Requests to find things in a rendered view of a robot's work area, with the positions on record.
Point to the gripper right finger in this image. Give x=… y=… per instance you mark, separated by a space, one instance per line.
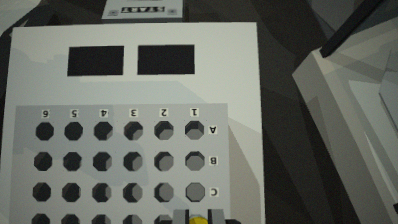
x=216 y=216

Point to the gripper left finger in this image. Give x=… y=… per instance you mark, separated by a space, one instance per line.
x=179 y=217

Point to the yellow tube cap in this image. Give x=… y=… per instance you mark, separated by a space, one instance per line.
x=198 y=219

